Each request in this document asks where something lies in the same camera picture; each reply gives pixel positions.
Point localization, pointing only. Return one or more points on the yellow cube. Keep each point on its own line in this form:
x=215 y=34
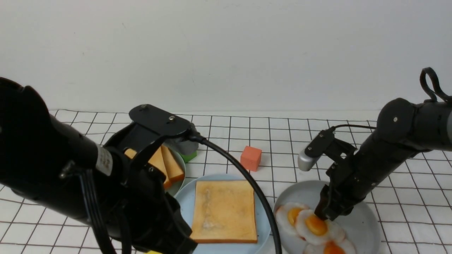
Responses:
x=153 y=252

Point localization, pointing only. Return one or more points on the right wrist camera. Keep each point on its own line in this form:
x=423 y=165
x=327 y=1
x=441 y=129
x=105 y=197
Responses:
x=309 y=156

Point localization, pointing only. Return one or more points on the orange cube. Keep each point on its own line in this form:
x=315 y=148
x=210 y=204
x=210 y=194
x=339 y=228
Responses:
x=251 y=158

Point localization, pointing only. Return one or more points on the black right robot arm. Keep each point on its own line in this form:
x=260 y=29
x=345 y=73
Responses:
x=402 y=131

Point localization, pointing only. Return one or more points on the grey plate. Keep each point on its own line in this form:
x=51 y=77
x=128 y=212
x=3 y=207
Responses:
x=361 y=226

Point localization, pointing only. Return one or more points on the toast slice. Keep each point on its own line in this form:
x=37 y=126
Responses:
x=224 y=212
x=157 y=161
x=174 y=168

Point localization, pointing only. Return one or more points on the green cube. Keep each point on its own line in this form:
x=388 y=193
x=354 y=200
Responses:
x=187 y=158

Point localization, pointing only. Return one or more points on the fried egg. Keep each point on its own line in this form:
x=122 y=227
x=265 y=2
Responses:
x=316 y=231
x=332 y=247
x=286 y=216

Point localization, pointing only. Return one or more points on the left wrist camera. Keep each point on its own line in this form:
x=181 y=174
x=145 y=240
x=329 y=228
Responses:
x=152 y=125

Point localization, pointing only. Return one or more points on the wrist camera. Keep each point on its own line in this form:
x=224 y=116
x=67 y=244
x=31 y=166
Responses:
x=152 y=125
x=309 y=156

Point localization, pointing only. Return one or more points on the pale green plate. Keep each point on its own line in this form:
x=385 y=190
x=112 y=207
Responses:
x=175 y=187

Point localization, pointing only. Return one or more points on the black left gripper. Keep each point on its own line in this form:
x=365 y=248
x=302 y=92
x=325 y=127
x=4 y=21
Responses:
x=150 y=218

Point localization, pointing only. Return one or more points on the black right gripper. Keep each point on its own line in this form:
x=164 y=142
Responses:
x=346 y=187

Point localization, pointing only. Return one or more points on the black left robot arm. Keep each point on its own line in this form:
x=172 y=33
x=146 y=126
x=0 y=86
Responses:
x=112 y=188

